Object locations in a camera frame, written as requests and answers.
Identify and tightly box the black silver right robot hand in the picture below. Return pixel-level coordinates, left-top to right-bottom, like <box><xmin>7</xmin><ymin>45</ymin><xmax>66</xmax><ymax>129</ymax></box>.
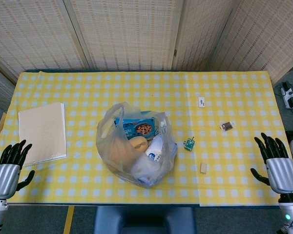
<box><xmin>250</xmin><ymin>132</ymin><xmax>293</xmax><ymax>195</ymax></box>

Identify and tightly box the small clear packet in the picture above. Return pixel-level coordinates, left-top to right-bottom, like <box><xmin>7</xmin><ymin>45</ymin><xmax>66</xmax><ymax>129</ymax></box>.
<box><xmin>159</xmin><ymin>118</ymin><xmax>169</xmax><ymax>134</ymax></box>

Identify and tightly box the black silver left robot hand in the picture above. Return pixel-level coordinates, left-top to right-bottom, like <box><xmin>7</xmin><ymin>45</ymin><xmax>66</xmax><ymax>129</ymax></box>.
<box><xmin>0</xmin><ymin>139</ymin><xmax>36</xmax><ymax>199</ymax></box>

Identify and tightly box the blue grey robot torso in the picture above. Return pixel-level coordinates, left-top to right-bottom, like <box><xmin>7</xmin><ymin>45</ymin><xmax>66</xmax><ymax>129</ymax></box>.
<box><xmin>94</xmin><ymin>206</ymin><xmax>197</xmax><ymax>234</ymax></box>

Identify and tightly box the blue cookie box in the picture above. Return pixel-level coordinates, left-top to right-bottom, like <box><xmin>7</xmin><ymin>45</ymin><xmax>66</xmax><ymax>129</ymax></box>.
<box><xmin>114</xmin><ymin>116</ymin><xmax>159</xmax><ymax>140</ymax></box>

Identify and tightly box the tan orange plush toy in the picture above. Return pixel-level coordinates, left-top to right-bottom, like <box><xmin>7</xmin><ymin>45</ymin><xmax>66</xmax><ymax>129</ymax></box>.
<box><xmin>107</xmin><ymin>136</ymin><xmax>148</xmax><ymax>172</ymax></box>

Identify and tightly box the white blue round snack pack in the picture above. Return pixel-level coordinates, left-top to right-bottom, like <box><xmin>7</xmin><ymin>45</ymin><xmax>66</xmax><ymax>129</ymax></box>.
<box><xmin>145</xmin><ymin>135</ymin><xmax>166</xmax><ymax>163</ymax></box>

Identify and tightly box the pale blue package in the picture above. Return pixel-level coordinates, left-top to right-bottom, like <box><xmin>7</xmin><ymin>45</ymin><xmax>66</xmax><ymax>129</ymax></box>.
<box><xmin>133</xmin><ymin>158</ymin><xmax>167</xmax><ymax>187</ymax></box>

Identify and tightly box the transparent plastic bag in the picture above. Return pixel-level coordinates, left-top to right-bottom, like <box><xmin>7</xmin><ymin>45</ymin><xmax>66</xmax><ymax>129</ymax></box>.
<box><xmin>95</xmin><ymin>102</ymin><xmax>178</xmax><ymax>189</ymax></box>

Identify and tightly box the beige spiral notebook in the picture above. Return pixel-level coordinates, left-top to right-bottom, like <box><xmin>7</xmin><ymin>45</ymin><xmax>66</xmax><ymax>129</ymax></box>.
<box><xmin>18</xmin><ymin>101</ymin><xmax>67</xmax><ymax>169</ymax></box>

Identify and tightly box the white power strip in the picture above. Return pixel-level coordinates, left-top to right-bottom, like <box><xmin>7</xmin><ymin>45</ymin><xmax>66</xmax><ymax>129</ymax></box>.
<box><xmin>280</xmin><ymin>82</ymin><xmax>293</xmax><ymax>109</ymax></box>

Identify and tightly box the yellow white checkered tablecloth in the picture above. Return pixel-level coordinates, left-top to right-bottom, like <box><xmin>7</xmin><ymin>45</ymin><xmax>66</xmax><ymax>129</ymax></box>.
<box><xmin>0</xmin><ymin>70</ymin><xmax>290</xmax><ymax>207</ymax></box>

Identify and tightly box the green circuit board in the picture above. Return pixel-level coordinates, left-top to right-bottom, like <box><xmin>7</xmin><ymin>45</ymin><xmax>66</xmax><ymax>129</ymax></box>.
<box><xmin>183</xmin><ymin>136</ymin><xmax>195</xmax><ymax>151</ymax></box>

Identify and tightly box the brown wrapped candy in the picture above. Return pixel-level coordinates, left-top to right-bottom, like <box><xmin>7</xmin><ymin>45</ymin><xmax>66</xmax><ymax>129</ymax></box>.
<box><xmin>219</xmin><ymin>121</ymin><xmax>235</xmax><ymax>131</ymax></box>

